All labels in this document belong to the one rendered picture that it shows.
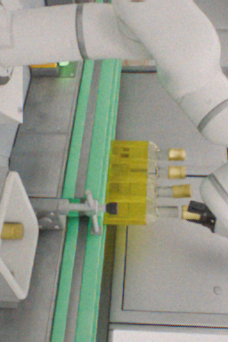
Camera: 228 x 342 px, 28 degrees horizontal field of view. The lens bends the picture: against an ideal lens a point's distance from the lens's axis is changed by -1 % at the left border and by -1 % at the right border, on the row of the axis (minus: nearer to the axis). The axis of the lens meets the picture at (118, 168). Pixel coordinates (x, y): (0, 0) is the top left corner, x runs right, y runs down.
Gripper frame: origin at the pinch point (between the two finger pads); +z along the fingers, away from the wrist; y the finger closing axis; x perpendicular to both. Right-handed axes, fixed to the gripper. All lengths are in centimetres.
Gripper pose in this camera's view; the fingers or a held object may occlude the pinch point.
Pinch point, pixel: (196, 212)
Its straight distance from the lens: 114.4
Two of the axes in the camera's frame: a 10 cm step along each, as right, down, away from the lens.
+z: -9.4, -2.3, 2.4
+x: -3.2, 7.7, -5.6
